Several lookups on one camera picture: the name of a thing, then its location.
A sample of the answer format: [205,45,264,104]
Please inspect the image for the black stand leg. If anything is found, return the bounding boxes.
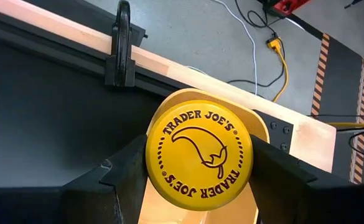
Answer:
[344,0,363,10]

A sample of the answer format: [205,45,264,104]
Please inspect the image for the yellow-lid spice jar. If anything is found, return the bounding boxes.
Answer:
[144,99,254,212]

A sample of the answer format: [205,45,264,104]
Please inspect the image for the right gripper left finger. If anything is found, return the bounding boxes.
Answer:
[62,134,149,224]

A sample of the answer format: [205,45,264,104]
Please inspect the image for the black table clamp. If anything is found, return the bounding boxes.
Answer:
[104,0,149,88]

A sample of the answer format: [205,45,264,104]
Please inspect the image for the black floor cable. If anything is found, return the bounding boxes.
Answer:
[226,0,287,88]

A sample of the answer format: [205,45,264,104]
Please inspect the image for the tan plastic bin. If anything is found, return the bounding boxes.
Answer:
[138,88,271,224]

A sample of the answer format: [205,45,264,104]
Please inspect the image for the orange black hazard tape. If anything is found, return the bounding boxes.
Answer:
[310,32,331,118]
[348,60,364,185]

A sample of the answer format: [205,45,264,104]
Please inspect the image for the white floor cable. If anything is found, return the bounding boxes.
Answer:
[212,0,259,96]

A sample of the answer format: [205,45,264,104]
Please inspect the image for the black corner bracket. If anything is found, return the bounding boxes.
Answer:
[252,108,295,154]

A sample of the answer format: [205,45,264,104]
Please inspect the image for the red and black toolbox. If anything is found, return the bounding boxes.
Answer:
[255,0,312,19]

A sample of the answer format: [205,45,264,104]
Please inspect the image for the thin black cable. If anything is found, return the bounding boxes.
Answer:
[306,113,364,165]

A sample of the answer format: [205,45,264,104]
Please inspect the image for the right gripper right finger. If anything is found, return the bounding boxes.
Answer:
[248,133,317,224]

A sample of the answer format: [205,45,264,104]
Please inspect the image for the yellow extension cable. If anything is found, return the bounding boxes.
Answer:
[265,35,364,131]

